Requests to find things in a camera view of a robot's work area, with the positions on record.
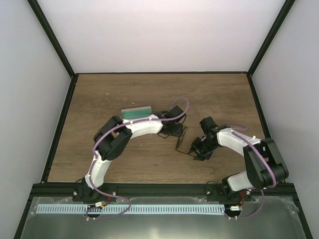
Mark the shiny metal front sheet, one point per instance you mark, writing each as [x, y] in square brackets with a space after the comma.
[262, 218]

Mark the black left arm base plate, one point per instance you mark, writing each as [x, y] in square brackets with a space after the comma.
[83, 193]

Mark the black sunglasses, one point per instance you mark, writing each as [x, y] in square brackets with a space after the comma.
[179, 144]

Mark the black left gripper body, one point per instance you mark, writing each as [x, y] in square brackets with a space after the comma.
[173, 131]

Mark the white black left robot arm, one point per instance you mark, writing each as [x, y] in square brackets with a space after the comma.
[112, 139]

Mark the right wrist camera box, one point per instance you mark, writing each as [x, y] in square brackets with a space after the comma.
[207, 124]

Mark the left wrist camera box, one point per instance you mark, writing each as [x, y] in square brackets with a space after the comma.
[175, 112]

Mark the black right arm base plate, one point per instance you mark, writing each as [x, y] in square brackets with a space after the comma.
[221, 192]

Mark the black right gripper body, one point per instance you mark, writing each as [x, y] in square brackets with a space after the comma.
[202, 149]

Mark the black enclosure frame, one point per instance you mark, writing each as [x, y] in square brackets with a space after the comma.
[48, 189]

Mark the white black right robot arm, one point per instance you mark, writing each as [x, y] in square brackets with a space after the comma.
[264, 164]

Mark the light blue slotted cable duct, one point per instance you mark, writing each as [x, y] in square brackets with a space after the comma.
[200, 209]

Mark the grey glasses case green lining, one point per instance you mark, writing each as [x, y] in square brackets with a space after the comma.
[136, 113]

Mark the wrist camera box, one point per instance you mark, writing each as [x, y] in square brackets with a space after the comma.
[175, 112]
[207, 124]

